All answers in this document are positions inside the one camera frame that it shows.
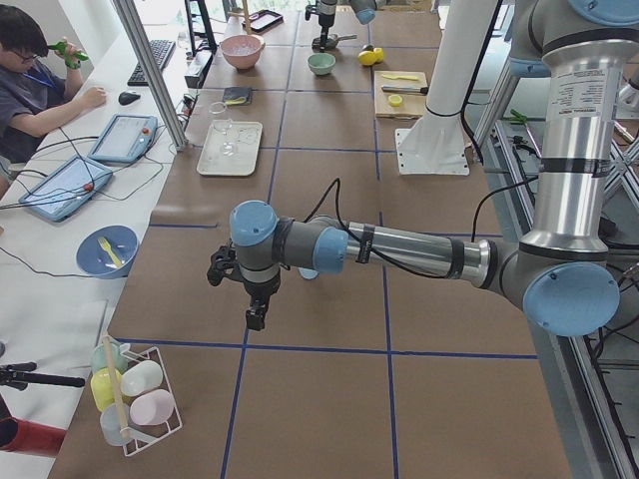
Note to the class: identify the seated person grey shirt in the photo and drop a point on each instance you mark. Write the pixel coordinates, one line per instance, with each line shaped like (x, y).
(34, 100)

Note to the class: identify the black computer mouse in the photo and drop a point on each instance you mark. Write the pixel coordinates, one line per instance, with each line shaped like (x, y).
(128, 97)

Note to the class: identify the wooden cutting board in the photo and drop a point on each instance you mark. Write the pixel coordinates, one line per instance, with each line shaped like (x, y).
(399, 94)

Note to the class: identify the near teach pendant tablet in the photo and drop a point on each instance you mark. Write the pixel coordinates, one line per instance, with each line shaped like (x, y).
(67, 189)

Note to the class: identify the cream bear tray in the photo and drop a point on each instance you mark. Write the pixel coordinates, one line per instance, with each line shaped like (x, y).
(247, 136)

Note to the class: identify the red cylinder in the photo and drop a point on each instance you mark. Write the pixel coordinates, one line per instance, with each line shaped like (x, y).
(31, 438)

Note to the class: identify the yellow cup in rack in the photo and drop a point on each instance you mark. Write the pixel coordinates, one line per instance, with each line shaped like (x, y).
(101, 389)

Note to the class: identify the metal muddler rod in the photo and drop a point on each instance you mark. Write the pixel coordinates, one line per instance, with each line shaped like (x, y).
(405, 90)

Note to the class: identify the grey folded cloth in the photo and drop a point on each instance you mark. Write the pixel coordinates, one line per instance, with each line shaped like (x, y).
(237, 96)

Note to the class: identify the light blue cup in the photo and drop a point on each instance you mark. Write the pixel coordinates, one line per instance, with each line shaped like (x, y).
(308, 274)

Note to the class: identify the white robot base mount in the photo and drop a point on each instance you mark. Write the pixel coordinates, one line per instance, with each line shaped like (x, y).
(435, 143)

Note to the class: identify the green cup in rack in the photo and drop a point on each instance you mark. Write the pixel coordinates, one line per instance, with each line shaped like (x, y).
(99, 360)

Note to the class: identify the metal ice scoop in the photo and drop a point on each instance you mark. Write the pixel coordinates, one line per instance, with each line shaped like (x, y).
(336, 40)

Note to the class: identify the yellow plastic fork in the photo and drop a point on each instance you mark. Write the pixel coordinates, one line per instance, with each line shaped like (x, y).
(108, 249)

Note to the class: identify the blue bowl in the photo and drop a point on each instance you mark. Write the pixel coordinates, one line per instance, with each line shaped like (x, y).
(94, 262)

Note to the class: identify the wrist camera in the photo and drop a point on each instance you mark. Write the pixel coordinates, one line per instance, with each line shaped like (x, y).
(311, 9)
(224, 265)

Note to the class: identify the pink cup in rack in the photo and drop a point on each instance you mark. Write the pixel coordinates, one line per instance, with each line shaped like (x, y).
(152, 408)

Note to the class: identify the pink bowl with ice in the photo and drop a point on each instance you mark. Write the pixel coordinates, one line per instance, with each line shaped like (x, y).
(243, 51)

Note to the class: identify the yellow lemon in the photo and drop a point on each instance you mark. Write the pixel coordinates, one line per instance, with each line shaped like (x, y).
(377, 55)
(367, 58)

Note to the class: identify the black tripod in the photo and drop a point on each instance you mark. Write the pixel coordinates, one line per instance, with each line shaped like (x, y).
(20, 375)

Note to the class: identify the far teach pendant tablet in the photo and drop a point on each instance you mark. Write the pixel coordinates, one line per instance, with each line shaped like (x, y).
(125, 139)

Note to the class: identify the wooden rack handle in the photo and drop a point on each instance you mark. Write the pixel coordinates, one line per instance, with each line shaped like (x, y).
(118, 401)

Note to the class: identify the white cup in rack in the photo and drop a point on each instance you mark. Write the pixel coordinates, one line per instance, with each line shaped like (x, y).
(141, 378)

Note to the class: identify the wine glass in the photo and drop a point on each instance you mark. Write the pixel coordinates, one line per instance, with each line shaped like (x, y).
(222, 123)

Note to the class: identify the pale blue cup in rack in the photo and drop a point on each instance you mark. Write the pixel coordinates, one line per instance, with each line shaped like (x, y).
(111, 427)

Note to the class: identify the white wire cup rack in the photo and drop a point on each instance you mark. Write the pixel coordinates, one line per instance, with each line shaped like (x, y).
(144, 437)

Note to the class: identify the half lemon slice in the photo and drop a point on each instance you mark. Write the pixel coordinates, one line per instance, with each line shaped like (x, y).
(395, 100)

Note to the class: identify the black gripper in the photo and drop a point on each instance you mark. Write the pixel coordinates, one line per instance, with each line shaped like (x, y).
(325, 20)
(262, 290)

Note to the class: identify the teach pendant tablet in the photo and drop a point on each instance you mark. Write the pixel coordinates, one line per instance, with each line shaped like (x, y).
(67, 189)
(125, 139)

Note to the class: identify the green bowl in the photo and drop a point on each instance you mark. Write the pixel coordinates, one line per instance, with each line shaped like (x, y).
(321, 64)

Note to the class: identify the yellow plastic knife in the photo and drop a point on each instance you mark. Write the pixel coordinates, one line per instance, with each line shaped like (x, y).
(400, 77)

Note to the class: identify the aluminium frame post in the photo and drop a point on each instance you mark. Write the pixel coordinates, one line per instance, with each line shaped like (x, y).
(133, 26)

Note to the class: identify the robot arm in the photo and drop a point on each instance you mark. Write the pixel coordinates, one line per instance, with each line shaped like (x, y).
(556, 273)
(325, 10)

